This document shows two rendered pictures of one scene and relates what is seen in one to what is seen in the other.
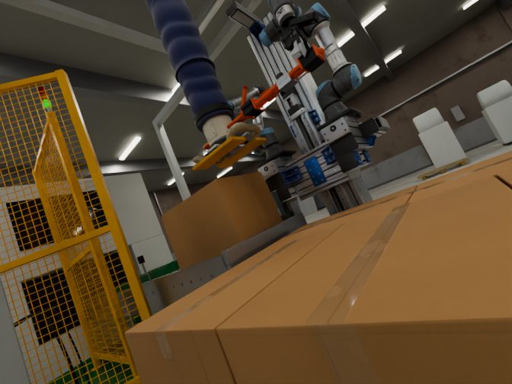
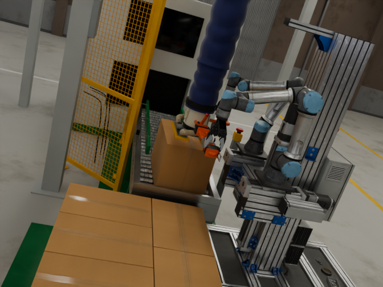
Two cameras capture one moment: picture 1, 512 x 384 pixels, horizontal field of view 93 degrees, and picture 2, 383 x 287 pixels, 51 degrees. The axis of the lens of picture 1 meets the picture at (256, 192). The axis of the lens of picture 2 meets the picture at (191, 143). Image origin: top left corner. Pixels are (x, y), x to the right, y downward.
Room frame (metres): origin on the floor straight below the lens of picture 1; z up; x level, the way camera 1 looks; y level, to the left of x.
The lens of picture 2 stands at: (-0.86, -1.73, 1.97)
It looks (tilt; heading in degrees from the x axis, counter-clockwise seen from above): 19 degrees down; 39
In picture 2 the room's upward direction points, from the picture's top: 17 degrees clockwise
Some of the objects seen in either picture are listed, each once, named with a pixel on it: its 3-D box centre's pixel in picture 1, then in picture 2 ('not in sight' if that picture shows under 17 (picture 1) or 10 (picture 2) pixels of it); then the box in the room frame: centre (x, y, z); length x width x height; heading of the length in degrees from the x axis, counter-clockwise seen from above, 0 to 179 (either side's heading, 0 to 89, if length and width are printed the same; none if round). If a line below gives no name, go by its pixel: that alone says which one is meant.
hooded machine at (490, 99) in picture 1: (504, 113); not in sight; (5.66, -6.07, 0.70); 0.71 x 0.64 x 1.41; 144
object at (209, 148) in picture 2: (310, 59); (210, 150); (0.94, -0.42, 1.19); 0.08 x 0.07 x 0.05; 53
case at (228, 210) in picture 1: (222, 222); (180, 156); (1.53, 0.28, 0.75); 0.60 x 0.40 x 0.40; 53
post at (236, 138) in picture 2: not in sight; (221, 181); (2.05, 0.15, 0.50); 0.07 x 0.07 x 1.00; 51
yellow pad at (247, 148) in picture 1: (239, 151); not in sight; (1.38, -0.01, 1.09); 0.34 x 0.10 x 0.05; 53
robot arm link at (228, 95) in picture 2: (278, 2); (228, 100); (0.96, -0.42, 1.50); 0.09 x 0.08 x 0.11; 140
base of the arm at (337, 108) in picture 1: (334, 112); (276, 172); (1.43, -0.64, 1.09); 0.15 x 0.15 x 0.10
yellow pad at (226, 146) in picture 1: (216, 152); (180, 128); (1.23, 0.11, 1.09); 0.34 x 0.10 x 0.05; 53
